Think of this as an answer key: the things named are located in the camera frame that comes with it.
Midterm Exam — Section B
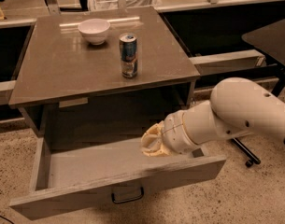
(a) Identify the black wheeled table base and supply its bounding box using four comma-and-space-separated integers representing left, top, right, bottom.
231, 138, 261, 168

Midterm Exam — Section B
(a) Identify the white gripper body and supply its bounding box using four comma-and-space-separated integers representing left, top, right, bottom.
161, 111, 199, 154

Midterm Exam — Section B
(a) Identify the dark side table top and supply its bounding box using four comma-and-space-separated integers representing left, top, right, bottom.
241, 17, 285, 98

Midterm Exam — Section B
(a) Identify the grey drawer cabinet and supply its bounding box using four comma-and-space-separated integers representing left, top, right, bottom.
9, 7, 199, 148

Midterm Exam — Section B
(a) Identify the blue silver drink can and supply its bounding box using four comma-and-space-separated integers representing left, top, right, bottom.
119, 33, 137, 78

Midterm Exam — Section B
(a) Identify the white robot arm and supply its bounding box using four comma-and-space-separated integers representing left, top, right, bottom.
141, 77, 285, 157

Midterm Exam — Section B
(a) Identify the white bowl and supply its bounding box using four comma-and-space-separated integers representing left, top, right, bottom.
78, 19, 110, 45

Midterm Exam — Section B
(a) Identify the black floor cable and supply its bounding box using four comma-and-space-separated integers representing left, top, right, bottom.
0, 209, 15, 224

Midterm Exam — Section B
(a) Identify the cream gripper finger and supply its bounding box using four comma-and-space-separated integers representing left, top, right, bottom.
141, 143, 172, 157
141, 122, 164, 147

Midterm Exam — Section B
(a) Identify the grey top drawer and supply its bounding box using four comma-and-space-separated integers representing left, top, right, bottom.
10, 138, 226, 220

